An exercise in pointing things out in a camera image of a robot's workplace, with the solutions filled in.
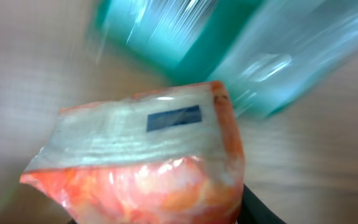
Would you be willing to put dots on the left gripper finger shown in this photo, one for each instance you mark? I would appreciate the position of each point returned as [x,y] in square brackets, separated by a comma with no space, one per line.
[254,211]

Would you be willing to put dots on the red white snack packet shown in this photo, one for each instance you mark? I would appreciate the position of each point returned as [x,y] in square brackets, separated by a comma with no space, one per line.
[166,156]

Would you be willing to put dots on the green 3M sponge pack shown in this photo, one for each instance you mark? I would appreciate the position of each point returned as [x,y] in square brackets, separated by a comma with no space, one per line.
[268,53]

